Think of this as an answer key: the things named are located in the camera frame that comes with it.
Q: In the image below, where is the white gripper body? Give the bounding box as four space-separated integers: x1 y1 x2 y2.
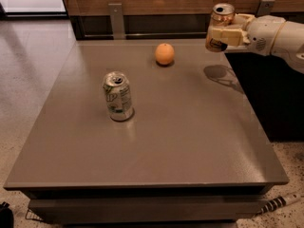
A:
244 15 286 56

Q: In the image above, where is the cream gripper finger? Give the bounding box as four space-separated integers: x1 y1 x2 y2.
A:
232 13 255 29
208 27 250 47

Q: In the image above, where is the orange soda can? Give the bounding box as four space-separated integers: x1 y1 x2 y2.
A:
205 3 235 52

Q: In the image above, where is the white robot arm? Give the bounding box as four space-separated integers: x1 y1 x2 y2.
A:
207 13 304 73

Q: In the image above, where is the green white soda can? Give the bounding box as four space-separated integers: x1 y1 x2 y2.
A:
103 71 134 122

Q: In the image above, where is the orange fruit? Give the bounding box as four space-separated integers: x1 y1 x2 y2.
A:
155 43 175 65

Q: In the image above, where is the grey table with drawer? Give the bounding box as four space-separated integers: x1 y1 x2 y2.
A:
5 40 288 224

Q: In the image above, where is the black object bottom left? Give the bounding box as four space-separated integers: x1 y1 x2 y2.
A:
0 202 14 228

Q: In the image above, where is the right metal bracket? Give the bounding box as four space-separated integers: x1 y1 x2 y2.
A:
256 0 275 17

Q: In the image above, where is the metal bracket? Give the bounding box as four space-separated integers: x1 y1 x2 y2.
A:
256 0 275 17
108 3 125 40

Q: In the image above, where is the metal rail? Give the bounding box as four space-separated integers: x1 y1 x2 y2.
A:
76 32 207 40

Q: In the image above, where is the left metal bracket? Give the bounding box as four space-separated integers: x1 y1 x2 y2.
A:
108 3 125 40

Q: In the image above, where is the striped black white cable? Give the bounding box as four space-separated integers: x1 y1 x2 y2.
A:
253 192 302 217

